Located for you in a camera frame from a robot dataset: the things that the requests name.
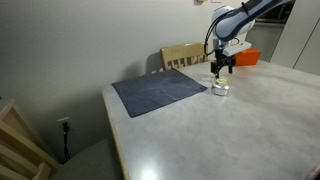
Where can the dark blue placemat cloth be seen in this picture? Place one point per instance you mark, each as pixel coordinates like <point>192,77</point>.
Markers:
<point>146,93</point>

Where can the wooden chair at table end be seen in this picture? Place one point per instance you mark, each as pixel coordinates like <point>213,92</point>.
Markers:
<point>22,156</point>

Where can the orange cardboard box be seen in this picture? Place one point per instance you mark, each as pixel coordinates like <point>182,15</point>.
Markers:
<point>247,57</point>

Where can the beige wall thermostat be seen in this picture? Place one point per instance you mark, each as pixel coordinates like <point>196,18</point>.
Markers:
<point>199,2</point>

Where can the wooden chair at wall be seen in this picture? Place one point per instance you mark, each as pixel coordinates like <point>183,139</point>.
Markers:
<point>179,56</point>

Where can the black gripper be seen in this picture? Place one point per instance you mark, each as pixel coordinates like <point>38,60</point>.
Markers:
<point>221,61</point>

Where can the silver jar with yellow cream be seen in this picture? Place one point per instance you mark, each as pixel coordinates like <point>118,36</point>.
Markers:
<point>220,87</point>

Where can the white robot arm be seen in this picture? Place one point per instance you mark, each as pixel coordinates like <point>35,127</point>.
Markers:
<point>227,23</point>

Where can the white wall power outlet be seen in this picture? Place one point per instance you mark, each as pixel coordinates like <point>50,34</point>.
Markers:
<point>66,121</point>

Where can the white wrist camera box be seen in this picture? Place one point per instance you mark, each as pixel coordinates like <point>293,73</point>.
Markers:
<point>234,49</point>

